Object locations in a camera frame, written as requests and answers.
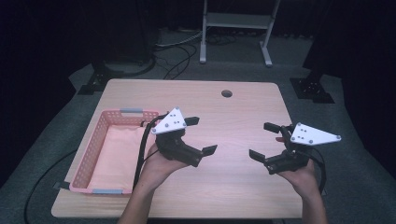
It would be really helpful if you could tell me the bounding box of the left hand-held gripper black cable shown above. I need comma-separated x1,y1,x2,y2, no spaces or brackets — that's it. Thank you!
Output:
132,113,170,191

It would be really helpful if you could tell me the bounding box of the black floor cables bundle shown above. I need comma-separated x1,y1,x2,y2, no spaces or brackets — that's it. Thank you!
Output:
154,43,198,80

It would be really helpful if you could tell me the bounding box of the white metal stand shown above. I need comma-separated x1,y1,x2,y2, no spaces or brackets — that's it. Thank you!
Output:
199,0,282,68

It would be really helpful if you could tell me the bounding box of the hand-held gripper black cable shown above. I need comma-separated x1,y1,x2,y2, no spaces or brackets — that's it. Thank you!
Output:
132,113,170,191
309,147,328,196

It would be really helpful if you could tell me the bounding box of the white floor cable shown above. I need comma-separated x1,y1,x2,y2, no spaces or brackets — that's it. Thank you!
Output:
154,30,204,49

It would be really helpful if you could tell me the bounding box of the right hand-held gripper black cable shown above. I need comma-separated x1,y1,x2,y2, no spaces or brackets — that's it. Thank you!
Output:
309,147,328,196

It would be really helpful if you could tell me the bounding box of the person's left hand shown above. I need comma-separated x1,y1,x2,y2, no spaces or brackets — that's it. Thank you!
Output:
136,143,191,194

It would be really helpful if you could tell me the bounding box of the pink perforated plastic basket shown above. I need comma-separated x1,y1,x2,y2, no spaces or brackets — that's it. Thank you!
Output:
68,107,161,196

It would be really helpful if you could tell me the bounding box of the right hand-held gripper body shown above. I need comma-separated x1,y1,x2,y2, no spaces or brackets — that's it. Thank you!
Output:
264,121,343,175

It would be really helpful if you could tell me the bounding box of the grey strap piece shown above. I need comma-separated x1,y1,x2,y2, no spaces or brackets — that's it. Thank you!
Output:
51,180,71,191

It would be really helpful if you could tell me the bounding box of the black round floor base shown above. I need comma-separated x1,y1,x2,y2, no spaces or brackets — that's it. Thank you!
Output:
104,55,157,79

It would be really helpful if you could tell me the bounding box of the black stand base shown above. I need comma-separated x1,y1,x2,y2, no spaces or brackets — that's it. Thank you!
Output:
77,60,125,96
289,72,336,105

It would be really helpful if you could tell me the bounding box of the person's right hand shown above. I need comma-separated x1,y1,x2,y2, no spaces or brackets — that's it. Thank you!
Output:
276,159,322,201

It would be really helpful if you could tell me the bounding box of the black floor cable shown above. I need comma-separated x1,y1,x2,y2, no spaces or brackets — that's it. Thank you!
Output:
23,149,78,224

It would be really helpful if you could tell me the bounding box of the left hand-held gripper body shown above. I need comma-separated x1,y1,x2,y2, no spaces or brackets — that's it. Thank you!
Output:
150,105,204,168

